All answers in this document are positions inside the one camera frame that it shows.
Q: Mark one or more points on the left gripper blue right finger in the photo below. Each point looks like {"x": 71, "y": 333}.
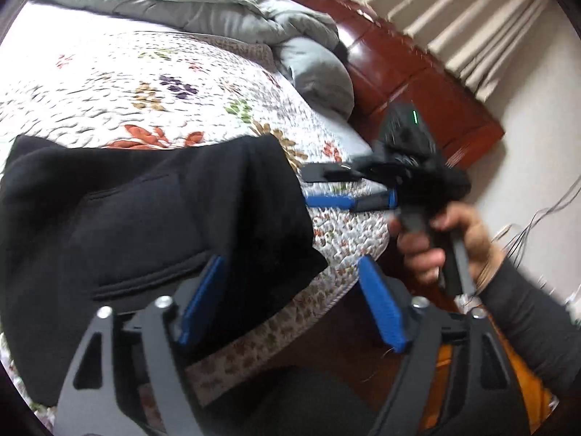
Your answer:
{"x": 379, "y": 292}

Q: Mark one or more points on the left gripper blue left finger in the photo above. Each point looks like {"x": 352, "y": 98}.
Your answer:
{"x": 197, "y": 299}

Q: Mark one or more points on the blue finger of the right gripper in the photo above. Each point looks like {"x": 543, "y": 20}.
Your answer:
{"x": 381, "y": 201}
{"x": 329, "y": 172}

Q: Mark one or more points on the black pants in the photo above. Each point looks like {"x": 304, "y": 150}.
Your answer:
{"x": 86, "y": 228}

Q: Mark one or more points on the black sleeved right forearm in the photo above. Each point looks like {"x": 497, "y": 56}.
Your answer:
{"x": 536, "y": 326}

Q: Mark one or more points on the person's right hand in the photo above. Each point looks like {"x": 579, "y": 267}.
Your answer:
{"x": 425, "y": 261}

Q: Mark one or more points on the grey bed sheet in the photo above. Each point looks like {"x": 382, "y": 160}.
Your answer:
{"x": 337, "y": 131}

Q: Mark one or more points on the red wooden headboard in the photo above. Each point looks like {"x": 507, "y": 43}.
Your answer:
{"x": 385, "y": 66}

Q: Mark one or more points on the grey pillow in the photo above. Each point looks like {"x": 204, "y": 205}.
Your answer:
{"x": 316, "y": 74}

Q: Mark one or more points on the beige striped curtain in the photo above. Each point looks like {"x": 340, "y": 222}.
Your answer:
{"x": 475, "y": 40}

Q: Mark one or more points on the grey crumpled duvet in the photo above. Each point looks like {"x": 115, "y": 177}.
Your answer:
{"x": 252, "y": 21}

